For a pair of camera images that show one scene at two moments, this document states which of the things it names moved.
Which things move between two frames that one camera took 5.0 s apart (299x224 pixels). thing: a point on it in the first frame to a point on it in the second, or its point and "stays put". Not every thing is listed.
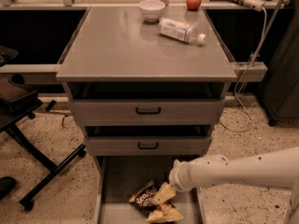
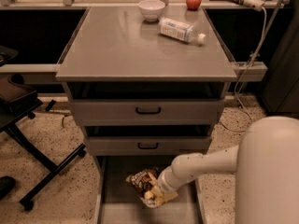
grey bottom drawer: (118, 176) stays put
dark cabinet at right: (280, 84) stays put
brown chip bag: (163, 213) to (141, 180)
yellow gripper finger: (165, 193) stays put
